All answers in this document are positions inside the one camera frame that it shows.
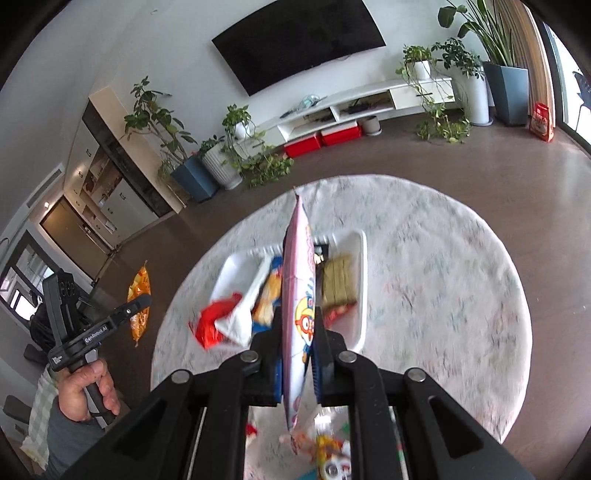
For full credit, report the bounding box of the pile of mixed snack packets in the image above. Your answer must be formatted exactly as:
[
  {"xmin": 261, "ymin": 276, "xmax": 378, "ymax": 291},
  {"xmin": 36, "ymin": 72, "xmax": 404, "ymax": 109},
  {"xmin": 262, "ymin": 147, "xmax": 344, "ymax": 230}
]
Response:
[{"xmin": 244, "ymin": 406, "xmax": 402, "ymax": 480}]

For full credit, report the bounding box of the white air vent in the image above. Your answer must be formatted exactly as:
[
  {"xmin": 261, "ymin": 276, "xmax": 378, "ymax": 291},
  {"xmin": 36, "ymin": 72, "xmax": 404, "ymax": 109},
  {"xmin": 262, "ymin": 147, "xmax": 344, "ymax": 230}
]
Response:
[{"xmin": 25, "ymin": 165, "xmax": 63, "ymax": 208}]

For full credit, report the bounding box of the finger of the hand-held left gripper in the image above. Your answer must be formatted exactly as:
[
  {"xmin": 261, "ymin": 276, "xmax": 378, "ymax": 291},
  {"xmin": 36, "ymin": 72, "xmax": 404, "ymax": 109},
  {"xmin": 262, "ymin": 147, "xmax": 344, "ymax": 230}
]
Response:
[{"xmin": 113, "ymin": 294, "xmax": 154, "ymax": 328}]

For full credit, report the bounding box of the blue and orange snack packet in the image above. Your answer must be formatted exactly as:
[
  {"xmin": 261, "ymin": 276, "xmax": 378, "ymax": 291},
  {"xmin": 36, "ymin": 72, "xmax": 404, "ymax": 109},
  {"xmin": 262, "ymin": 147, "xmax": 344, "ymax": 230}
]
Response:
[{"xmin": 252, "ymin": 255, "xmax": 286, "ymax": 337}]

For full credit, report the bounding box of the wooden slat panel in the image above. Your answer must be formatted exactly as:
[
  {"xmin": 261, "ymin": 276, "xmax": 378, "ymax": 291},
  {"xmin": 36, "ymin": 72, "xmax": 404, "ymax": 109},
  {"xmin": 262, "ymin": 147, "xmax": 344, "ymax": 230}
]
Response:
[{"xmin": 512, "ymin": 0, "xmax": 561, "ymax": 130}]

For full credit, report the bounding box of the brown door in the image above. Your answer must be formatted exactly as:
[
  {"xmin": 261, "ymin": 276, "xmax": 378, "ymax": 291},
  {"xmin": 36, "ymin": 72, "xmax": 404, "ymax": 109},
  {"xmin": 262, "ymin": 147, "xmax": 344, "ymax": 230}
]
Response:
[{"xmin": 39, "ymin": 194, "xmax": 114, "ymax": 282}]

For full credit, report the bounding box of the pink cartoon snack packet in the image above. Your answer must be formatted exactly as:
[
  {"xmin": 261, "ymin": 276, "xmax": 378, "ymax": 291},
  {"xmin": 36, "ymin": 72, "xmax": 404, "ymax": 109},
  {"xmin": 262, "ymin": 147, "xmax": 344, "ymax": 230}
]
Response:
[{"xmin": 280, "ymin": 187, "xmax": 321, "ymax": 433}]

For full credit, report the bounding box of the wooden wall cabinet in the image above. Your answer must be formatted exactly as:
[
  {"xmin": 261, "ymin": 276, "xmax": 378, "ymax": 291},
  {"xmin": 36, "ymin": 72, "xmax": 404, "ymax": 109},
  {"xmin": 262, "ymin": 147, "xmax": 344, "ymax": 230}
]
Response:
[{"xmin": 62, "ymin": 85, "xmax": 185, "ymax": 247}]

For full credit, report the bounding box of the white snack packet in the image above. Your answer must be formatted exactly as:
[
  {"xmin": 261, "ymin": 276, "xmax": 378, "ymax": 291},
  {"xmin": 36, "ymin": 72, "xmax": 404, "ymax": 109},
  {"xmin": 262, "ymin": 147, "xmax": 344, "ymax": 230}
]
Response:
[{"xmin": 216, "ymin": 256, "xmax": 274, "ymax": 347}]

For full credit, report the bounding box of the red bag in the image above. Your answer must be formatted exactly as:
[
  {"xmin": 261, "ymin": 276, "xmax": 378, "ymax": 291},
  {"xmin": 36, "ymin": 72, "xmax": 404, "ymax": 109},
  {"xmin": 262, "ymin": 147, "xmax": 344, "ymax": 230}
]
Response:
[{"xmin": 529, "ymin": 102, "xmax": 556, "ymax": 144}]

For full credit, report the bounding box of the large window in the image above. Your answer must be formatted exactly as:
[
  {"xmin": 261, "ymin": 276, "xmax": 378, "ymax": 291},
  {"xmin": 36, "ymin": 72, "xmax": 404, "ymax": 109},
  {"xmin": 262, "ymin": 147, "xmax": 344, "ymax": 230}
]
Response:
[{"xmin": 538, "ymin": 0, "xmax": 591, "ymax": 153}]

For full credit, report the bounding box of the dark outdoor chair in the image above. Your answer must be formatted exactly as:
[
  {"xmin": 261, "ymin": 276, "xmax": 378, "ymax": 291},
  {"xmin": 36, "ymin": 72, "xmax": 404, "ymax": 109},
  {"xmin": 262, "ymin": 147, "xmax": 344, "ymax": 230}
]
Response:
[{"xmin": 573, "ymin": 69, "xmax": 591, "ymax": 139}]

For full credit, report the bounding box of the small red snack packet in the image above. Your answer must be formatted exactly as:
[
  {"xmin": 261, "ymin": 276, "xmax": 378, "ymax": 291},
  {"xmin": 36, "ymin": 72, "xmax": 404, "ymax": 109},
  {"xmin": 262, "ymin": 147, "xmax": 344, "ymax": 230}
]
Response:
[{"xmin": 323, "ymin": 301, "xmax": 358, "ymax": 328}]

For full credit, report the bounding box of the person's left forearm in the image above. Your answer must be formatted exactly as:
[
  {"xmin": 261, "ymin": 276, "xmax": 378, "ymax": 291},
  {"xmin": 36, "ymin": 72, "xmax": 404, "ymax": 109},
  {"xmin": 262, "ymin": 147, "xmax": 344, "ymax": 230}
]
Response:
[{"xmin": 44, "ymin": 397, "xmax": 109, "ymax": 480}]

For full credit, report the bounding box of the large plant in grey-blue pot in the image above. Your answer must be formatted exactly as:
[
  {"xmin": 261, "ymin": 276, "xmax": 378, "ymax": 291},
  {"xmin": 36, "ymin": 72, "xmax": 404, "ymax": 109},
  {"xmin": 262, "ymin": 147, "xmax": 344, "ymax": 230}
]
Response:
[{"xmin": 438, "ymin": 0, "xmax": 530, "ymax": 127}]

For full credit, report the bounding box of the tall plant in blue pot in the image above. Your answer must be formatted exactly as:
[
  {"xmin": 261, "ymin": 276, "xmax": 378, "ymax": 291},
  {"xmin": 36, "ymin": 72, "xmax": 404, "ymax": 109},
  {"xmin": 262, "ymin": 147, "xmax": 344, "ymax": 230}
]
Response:
[{"xmin": 124, "ymin": 76, "xmax": 220, "ymax": 204}]

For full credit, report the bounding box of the golden ribbed snack packet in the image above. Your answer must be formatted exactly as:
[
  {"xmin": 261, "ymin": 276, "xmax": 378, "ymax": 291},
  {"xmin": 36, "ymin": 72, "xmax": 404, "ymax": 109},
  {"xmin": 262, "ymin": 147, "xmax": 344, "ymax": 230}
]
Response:
[{"xmin": 321, "ymin": 253, "xmax": 359, "ymax": 308}]

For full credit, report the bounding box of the round white rug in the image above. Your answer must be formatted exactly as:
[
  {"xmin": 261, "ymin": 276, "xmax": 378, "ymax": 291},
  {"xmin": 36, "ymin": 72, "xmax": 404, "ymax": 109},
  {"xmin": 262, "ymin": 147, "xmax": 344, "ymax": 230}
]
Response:
[{"xmin": 151, "ymin": 174, "xmax": 532, "ymax": 480}]

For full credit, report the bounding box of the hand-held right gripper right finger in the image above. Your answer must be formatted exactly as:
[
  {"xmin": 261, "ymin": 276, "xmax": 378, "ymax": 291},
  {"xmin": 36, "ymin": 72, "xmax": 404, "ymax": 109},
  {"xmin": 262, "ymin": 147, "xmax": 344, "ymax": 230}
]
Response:
[{"xmin": 310, "ymin": 318, "xmax": 539, "ymax": 480}]

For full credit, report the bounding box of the large red snack packet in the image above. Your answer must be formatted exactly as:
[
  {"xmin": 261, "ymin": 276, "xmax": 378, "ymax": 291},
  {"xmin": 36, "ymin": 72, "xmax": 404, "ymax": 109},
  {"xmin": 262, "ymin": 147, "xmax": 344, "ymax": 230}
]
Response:
[{"xmin": 188, "ymin": 292, "xmax": 244, "ymax": 350}]

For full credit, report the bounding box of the bushy plant in tall white pot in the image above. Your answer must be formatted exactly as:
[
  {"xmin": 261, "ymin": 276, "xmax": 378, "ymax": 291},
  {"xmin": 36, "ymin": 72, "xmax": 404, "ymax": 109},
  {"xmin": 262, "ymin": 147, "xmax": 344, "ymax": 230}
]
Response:
[{"xmin": 431, "ymin": 38, "xmax": 494, "ymax": 126}]

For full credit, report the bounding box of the white plastic basket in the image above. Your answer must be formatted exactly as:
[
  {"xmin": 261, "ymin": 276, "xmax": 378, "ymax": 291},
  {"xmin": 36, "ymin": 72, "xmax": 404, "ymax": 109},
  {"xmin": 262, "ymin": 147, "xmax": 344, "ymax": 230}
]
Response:
[{"xmin": 210, "ymin": 229, "xmax": 369, "ymax": 357}]

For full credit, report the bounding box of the trailing plant in small white pot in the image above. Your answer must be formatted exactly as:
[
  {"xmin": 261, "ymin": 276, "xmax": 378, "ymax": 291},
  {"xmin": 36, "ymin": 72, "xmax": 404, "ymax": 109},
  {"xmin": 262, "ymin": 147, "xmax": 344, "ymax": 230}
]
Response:
[
  {"xmin": 221, "ymin": 104, "xmax": 295, "ymax": 189},
  {"xmin": 395, "ymin": 44, "xmax": 472, "ymax": 144}
]

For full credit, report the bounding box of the white television console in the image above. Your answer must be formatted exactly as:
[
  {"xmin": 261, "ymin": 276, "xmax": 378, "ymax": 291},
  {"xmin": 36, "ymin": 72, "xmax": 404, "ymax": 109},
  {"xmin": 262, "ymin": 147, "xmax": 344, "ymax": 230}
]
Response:
[{"xmin": 256, "ymin": 76, "xmax": 455, "ymax": 147}]

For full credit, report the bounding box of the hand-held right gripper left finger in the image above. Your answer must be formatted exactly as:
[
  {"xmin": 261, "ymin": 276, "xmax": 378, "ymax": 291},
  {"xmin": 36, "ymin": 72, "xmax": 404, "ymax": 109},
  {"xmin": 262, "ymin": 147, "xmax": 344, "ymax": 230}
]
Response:
[{"xmin": 60, "ymin": 305, "xmax": 284, "ymax": 480}]

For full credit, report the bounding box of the person's left hand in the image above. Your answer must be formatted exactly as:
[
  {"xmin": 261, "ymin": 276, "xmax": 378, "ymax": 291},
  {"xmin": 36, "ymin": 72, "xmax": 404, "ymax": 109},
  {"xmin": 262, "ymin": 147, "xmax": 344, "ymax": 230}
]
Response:
[{"xmin": 58, "ymin": 357, "xmax": 122, "ymax": 423}]

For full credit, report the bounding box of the green checked cloth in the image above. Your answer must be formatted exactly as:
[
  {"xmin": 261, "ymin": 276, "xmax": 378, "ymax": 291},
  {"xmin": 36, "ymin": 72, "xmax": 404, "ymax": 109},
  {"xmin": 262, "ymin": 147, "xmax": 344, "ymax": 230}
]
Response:
[{"xmin": 21, "ymin": 369, "xmax": 58, "ymax": 462}]

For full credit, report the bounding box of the plant in white ribbed pot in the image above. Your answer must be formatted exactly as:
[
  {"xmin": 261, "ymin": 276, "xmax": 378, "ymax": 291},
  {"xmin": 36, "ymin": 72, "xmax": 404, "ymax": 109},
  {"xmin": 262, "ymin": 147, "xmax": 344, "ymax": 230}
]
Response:
[{"xmin": 198, "ymin": 135, "xmax": 243, "ymax": 190}]

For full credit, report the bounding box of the black wall television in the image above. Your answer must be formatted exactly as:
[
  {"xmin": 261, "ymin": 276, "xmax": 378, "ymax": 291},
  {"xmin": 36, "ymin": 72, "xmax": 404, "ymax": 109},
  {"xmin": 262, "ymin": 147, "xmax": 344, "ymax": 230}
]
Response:
[{"xmin": 211, "ymin": 0, "xmax": 387, "ymax": 97}]

